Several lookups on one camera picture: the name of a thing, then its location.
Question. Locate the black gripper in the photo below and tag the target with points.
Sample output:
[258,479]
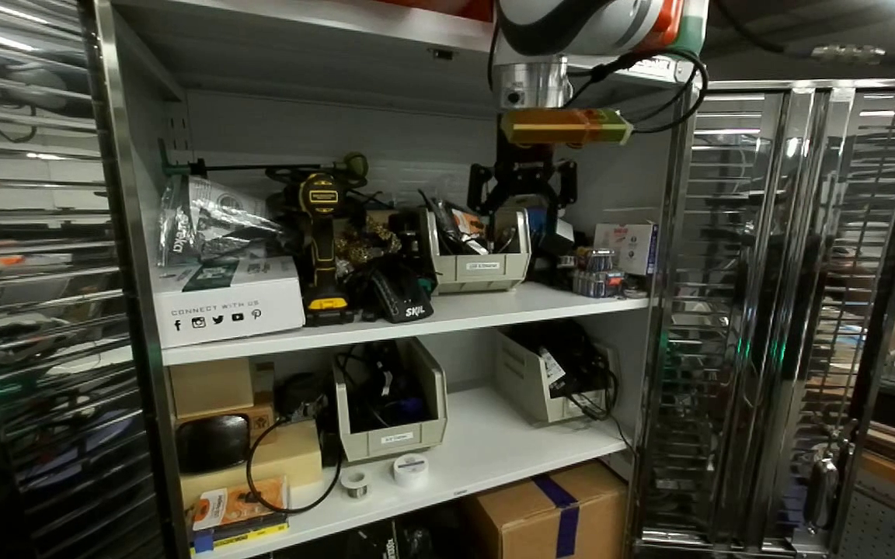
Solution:
[527,175]

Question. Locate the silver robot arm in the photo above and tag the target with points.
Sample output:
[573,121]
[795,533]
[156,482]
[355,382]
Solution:
[548,57]

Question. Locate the small battery pack box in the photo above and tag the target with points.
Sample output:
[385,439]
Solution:
[595,273]

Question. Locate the cardboard box blue tape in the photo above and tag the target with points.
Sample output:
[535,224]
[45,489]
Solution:
[568,514]

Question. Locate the white product box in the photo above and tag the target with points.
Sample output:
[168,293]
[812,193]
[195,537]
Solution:
[229,300]

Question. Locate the brown cardboard box stack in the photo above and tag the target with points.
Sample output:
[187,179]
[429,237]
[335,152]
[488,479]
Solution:
[279,447]

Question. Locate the white metal shelf unit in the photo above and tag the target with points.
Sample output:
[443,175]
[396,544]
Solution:
[276,82]

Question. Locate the grey bin lower right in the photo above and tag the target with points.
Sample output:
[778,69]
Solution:
[554,374]

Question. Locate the grey bin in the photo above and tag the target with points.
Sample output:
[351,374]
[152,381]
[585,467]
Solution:
[554,374]
[389,399]

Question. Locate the yellow black power drill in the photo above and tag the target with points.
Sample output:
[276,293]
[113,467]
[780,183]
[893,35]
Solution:
[344,244]

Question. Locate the grey bin lower middle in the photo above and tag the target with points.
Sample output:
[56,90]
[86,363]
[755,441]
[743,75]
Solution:
[389,399]

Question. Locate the steel tray rack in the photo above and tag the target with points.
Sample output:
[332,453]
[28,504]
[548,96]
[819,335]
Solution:
[77,472]
[771,319]

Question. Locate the black round pouch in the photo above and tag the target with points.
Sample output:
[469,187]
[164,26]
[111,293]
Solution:
[211,441]

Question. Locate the small solder wire spool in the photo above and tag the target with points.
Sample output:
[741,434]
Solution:
[355,482]

